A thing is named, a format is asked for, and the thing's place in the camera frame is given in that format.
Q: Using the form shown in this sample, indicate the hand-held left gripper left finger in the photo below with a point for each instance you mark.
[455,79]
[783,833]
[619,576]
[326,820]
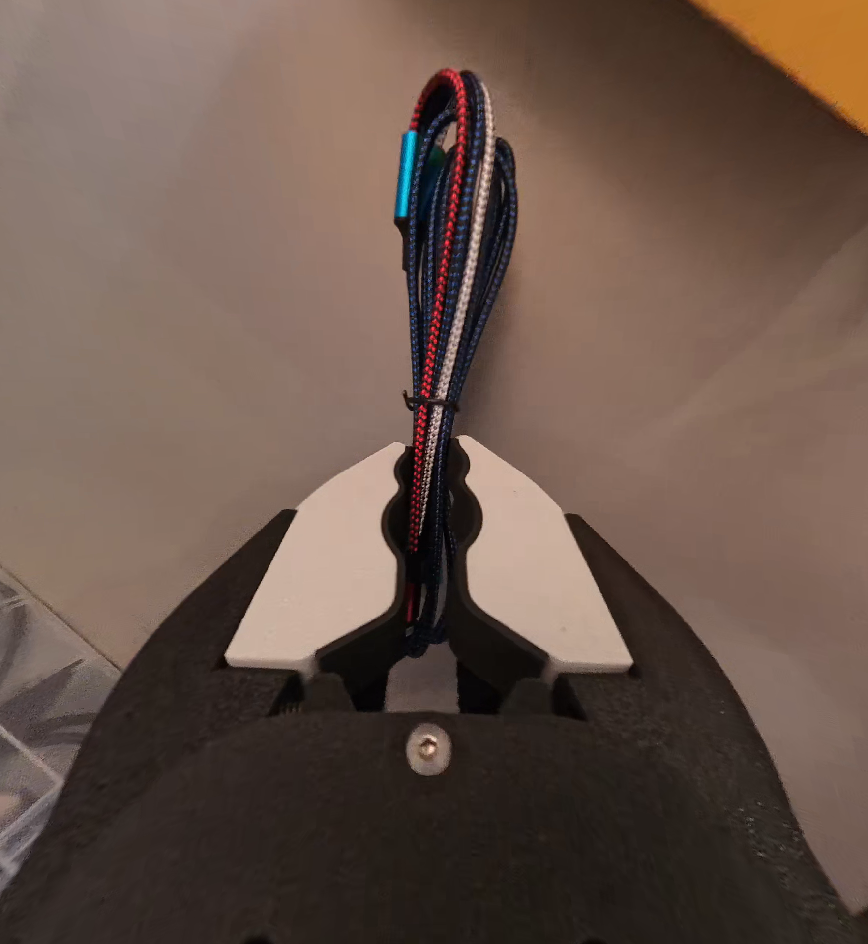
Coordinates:
[309,583]

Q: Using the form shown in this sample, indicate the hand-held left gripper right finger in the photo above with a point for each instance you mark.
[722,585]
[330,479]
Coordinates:
[545,583]

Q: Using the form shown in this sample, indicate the clear plastic bin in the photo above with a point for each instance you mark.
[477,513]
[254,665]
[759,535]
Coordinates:
[21,693]

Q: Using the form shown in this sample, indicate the yellow plastic bin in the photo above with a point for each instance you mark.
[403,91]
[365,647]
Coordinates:
[832,52]

